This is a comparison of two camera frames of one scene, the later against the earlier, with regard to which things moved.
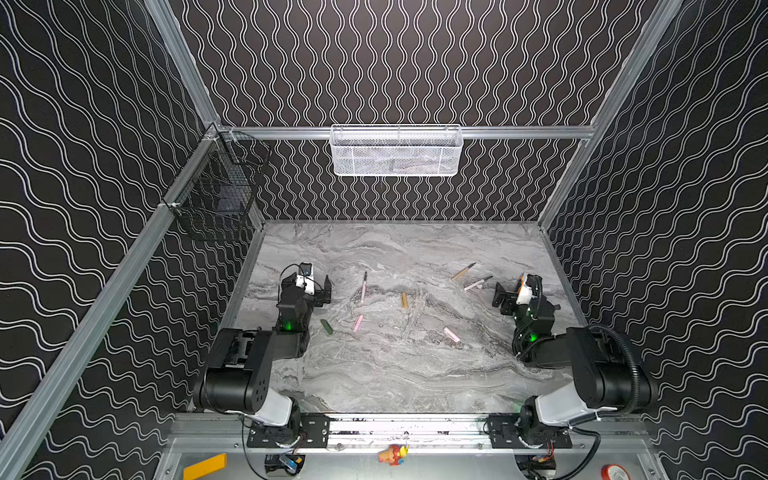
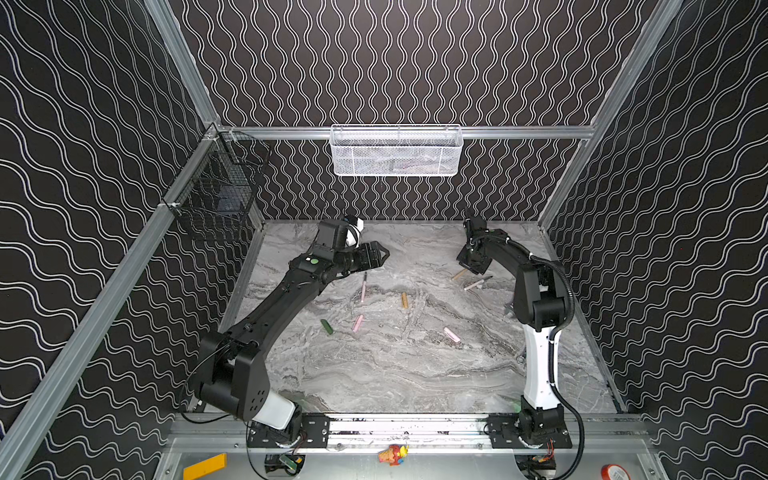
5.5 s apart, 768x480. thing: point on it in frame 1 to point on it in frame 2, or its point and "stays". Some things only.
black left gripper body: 313,295 to 360,257
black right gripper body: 513,298 to 473,255
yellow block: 206,466 stays
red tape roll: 614,472 stays
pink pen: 364,286 stays
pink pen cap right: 451,335 stays
